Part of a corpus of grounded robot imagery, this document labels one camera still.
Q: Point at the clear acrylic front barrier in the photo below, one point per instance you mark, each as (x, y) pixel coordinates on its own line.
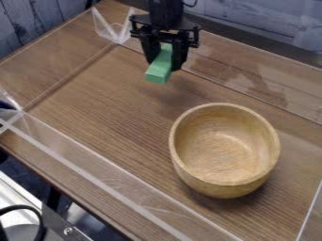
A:
(114, 194)

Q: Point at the green rectangular block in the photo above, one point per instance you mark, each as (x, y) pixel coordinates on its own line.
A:
(161, 67)

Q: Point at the clear acrylic corner bracket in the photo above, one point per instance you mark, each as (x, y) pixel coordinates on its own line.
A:
(114, 32)

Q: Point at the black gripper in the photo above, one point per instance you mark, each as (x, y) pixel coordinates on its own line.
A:
(163, 25)

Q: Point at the metal bracket with screw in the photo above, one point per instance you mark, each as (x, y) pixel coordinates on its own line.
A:
(60, 230)

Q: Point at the brown wooden bowl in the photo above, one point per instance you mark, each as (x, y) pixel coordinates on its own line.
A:
(225, 149)

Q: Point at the black table leg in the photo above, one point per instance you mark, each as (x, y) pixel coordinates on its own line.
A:
(54, 199)

